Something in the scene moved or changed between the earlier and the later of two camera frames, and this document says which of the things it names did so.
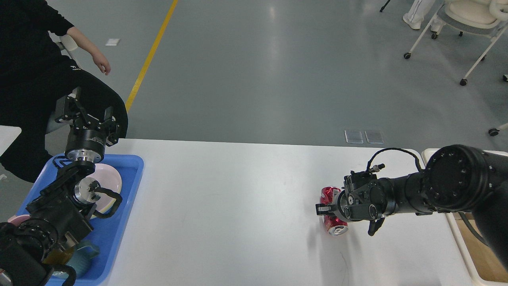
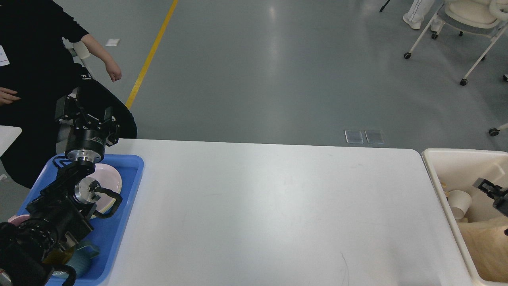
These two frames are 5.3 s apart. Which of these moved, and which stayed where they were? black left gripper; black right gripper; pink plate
Moved: black right gripper
Stayed: pink plate; black left gripper
